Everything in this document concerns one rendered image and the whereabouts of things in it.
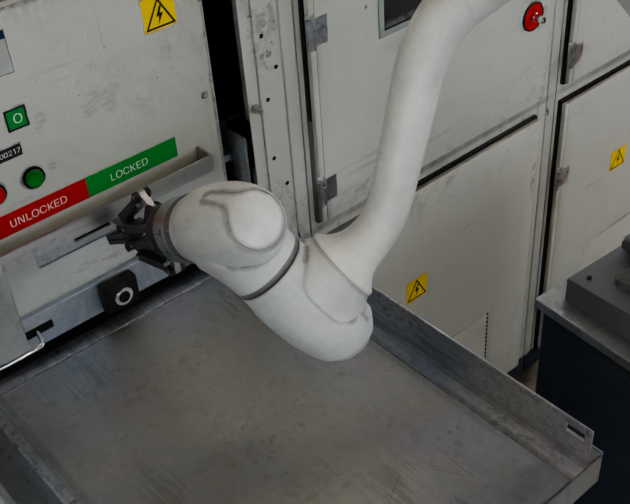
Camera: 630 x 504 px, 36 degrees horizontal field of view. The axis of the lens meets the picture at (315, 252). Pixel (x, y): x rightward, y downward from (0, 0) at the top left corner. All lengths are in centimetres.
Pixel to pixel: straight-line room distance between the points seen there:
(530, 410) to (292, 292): 39
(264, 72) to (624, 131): 117
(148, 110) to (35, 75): 20
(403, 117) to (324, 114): 50
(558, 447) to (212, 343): 54
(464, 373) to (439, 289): 71
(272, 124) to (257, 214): 52
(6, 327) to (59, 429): 17
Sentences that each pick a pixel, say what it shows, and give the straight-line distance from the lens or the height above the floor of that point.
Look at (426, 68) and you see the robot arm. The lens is 114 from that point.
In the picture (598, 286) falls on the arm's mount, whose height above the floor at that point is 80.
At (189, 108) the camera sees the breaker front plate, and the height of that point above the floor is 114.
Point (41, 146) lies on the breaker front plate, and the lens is 142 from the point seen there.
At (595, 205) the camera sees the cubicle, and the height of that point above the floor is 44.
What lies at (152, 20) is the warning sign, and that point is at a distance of 145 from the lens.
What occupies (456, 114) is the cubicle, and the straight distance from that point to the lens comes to 190.
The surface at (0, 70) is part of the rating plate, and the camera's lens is 136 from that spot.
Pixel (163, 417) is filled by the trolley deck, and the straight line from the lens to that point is 143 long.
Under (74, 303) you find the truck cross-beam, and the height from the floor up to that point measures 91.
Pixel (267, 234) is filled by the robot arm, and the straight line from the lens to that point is 109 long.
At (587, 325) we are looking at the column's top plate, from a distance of 169.
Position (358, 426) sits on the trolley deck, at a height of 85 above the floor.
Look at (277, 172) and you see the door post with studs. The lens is 164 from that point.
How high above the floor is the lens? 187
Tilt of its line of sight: 38 degrees down
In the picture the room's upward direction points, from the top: 5 degrees counter-clockwise
